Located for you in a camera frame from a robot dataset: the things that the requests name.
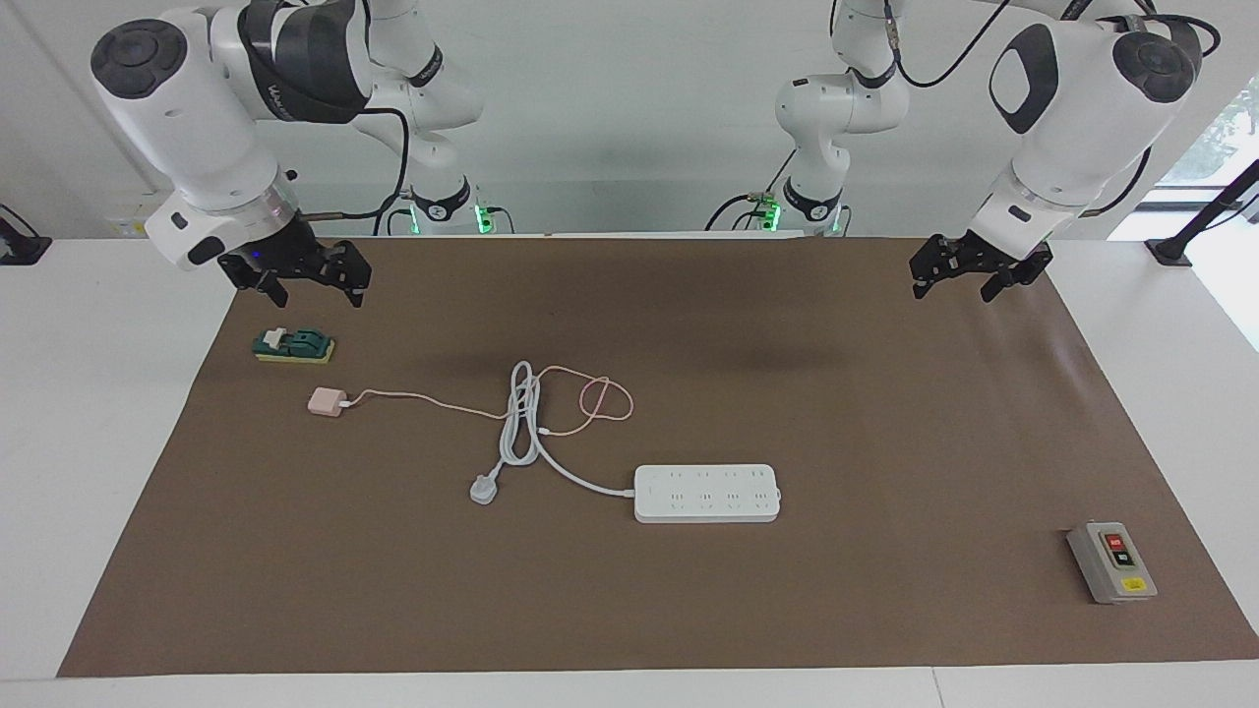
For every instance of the window with green foliage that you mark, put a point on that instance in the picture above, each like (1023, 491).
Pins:
(1220, 138)

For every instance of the grey push button box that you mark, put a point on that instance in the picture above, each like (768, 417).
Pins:
(1111, 562)

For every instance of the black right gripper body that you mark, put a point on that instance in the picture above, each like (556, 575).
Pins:
(280, 256)

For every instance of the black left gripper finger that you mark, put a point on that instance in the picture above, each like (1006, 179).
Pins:
(1018, 275)
(939, 261)

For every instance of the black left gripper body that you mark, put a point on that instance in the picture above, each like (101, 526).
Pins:
(989, 254)

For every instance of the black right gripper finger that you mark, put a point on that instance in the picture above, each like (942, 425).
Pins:
(274, 290)
(354, 270)

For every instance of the white power strip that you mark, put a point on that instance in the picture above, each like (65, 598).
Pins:
(708, 494)

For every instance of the green circuit board fixture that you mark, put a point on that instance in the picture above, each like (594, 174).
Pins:
(295, 346)

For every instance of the brown table mat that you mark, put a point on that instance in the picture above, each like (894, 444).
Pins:
(629, 590)

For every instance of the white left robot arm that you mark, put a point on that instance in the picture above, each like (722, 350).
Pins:
(1082, 108)

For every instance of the black clamp mount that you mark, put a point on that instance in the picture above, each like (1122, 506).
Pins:
(1170, 251)
(20, 248)

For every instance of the pink charger block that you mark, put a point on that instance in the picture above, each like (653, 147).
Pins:
(325, 402)

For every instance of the white wall socket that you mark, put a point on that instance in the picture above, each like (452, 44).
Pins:
(126, 228)

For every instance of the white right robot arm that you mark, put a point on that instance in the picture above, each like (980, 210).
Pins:
(177, 108)

